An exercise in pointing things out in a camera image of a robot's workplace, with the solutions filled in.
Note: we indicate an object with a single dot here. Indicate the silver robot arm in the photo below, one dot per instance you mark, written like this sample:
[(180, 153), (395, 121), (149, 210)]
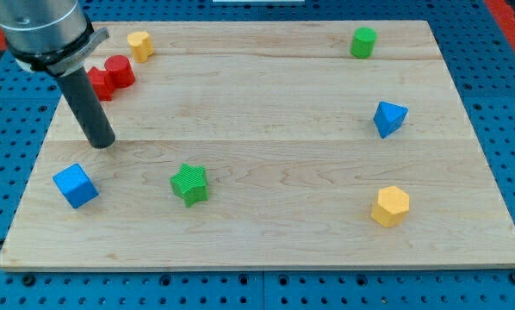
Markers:
[(53, 36)]

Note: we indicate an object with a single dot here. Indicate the green star block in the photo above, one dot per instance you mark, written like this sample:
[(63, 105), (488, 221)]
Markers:
[(190, 184)]

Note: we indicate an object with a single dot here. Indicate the blue cube block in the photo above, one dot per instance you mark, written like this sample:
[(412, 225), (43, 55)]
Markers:
[(75, 186)]

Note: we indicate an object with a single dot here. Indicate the wooden board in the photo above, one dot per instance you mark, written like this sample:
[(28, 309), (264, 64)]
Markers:
[(281, 117)]

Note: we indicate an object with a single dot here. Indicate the blue triangular block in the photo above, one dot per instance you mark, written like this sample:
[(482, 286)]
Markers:
[(389, 118)]

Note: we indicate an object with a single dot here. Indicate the yellow hexagon block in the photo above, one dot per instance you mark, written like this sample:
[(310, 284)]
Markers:
[(390, 207)]

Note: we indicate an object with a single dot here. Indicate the green cylinder block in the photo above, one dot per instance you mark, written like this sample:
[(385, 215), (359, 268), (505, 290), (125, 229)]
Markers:
[(363, 42)]

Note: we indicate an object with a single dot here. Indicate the yellow heart block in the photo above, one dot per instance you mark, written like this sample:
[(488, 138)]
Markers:
[(141, 46)]

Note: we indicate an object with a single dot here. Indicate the red cylinder block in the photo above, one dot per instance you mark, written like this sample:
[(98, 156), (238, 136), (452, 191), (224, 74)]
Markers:
[(120, 70)]

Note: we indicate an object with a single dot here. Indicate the red angular block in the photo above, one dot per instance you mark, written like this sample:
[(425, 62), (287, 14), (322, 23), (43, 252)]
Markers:
[(102, 84)]

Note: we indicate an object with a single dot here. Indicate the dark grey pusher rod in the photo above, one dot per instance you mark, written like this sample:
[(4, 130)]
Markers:
[(86, 107)]

